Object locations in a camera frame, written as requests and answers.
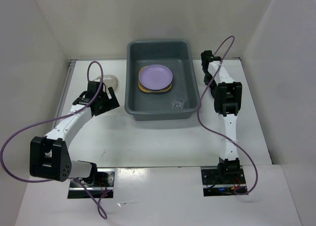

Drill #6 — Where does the clear square small dish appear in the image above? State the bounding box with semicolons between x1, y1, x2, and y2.
93;75;119;93

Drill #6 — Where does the woven bamboo square tray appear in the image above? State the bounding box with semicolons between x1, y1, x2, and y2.
137;66;174;95

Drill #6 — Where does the clear plastic cup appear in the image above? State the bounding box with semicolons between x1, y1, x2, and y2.
171;91;187;110

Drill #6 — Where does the purple round plate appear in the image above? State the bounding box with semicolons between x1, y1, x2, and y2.
138;64;173;91

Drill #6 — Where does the black round plate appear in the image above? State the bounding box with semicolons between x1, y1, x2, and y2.
210;86;217;99

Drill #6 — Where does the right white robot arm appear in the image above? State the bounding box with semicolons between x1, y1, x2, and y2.
201;50;242;183

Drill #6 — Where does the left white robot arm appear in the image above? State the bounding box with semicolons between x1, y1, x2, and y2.
30;81;119;186

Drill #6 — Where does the grey plastic bin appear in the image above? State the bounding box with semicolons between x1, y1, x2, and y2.
124;39;200;121

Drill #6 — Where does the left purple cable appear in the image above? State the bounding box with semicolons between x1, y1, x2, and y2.
0;61;114;219

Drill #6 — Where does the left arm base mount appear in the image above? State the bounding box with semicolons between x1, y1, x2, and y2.
67;168;116;199

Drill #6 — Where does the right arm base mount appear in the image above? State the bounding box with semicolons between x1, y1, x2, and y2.
200;167;247;197

